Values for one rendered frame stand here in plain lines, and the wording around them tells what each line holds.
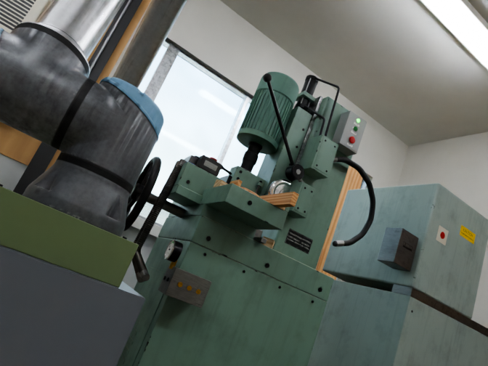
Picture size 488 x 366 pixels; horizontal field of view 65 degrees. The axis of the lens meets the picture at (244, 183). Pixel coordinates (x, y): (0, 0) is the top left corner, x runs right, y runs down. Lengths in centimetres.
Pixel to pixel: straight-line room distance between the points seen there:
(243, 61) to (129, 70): 212
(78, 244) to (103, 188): 12
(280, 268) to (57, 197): 86
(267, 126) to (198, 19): 187
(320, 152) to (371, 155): 251
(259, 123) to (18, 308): 113
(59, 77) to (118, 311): 42
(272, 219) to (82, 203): 63
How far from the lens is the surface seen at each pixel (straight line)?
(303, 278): 142
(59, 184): 73
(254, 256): 131
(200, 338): 128
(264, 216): 116
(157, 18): 122
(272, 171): 154
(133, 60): 127
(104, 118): 75
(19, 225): 66
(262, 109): 157
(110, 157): 74
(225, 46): 329
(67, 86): 76
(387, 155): 419
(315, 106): 172
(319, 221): 159
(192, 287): 115
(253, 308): 134
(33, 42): 80
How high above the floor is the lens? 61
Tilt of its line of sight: 16 degrees up
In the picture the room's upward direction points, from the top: 22 degrees clockwise
